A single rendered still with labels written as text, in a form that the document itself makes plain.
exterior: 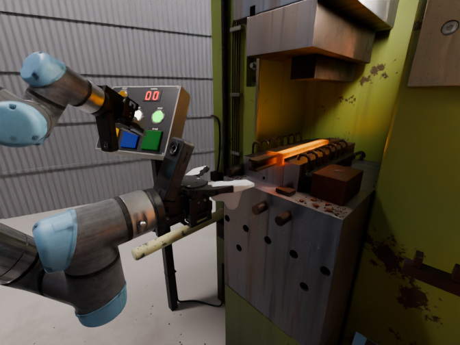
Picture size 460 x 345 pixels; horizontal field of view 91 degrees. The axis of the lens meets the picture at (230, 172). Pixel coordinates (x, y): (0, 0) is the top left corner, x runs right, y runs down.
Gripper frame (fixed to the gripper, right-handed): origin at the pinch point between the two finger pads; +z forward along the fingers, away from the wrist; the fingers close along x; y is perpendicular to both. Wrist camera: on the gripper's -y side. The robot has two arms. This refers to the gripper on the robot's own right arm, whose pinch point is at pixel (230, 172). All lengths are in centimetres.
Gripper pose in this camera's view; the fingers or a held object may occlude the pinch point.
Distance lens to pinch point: 52.4
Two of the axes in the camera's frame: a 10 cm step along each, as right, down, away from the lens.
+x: 7.0, 2.3, -6.8
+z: 7.2, -2.3, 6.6
